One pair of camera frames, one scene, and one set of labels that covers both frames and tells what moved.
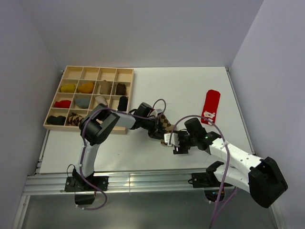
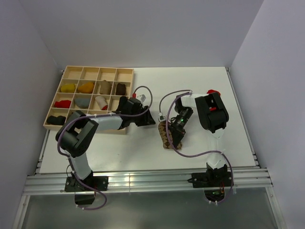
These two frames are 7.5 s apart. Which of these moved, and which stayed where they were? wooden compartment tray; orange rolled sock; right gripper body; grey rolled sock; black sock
Moved: right gripper body
Stayed: wooden compartment tray; orange rolled sock; black sock; grey rolled sock
